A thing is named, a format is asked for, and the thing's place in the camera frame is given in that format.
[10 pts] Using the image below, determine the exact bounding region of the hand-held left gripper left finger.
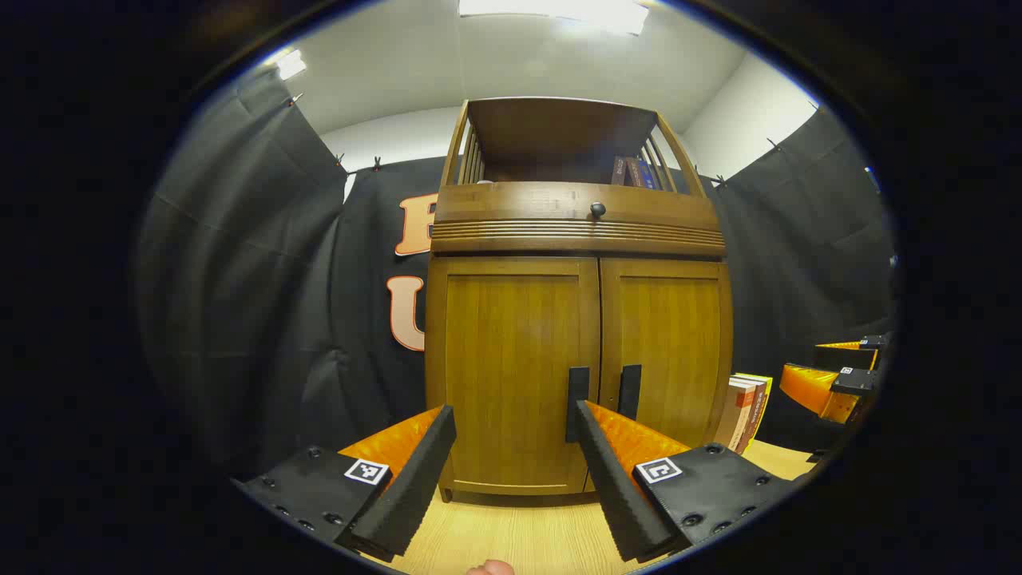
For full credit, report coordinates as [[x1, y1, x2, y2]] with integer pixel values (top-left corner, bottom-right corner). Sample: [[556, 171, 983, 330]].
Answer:
[[232, 403, 458, 563]]

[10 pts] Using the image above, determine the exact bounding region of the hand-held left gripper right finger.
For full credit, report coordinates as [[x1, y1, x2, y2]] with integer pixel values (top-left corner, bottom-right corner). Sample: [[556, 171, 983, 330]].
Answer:
[[573, 399, 799, 563]]

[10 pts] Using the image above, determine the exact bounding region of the black door handle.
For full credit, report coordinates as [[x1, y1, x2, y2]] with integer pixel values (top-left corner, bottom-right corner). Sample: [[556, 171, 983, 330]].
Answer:
[[617, 364, 643, 421], [565, 366, 592, 444]]

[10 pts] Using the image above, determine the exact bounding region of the wooden shoe cabinet door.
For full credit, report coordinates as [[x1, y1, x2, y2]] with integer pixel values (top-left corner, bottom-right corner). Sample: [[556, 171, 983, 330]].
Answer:
[[587, 257, 734, 492], [426, 256, 601, 498]]

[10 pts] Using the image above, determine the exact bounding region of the wooden double-door shoe cabinet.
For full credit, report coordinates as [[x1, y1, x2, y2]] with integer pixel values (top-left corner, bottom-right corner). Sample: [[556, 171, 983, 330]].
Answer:
[[423, 96, 735, 504]]

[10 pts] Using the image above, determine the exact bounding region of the yellow cover book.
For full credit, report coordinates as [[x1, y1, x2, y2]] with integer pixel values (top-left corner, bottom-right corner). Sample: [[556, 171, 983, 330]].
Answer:
[[739, 372, 774, 454]]

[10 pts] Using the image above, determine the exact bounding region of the black backdrop cloth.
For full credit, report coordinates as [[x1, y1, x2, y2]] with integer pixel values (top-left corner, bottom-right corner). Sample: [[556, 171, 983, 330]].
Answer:
[[136, 68, 899, 480]]

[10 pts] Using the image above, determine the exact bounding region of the ribbed wooden drawer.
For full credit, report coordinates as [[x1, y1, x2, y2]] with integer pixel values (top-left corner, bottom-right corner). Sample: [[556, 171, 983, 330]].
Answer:
[[430, 182, 727, 258]]

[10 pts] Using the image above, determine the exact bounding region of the large ceiling light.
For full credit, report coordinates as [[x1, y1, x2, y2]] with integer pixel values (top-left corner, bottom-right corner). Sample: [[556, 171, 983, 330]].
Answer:
[[457, 0, 649, 37]]

